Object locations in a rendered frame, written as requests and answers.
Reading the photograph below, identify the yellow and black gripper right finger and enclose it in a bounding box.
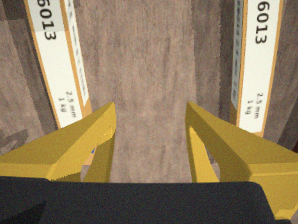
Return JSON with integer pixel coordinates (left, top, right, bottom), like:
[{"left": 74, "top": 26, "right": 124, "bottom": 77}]
[{"left": 185, "top": 102, "right": 298, "bottom": 220}]

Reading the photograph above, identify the dark red rectangular block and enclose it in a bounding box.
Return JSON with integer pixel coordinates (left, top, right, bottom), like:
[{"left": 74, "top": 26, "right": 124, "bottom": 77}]
[{"left": 292, "top": 140, "right": 298, "bottom": 153}]

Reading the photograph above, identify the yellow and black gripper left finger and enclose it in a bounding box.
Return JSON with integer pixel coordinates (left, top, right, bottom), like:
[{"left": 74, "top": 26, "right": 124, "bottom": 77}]
[{"left": 0, "top": 102, "right": 116, "bottom": 182}]

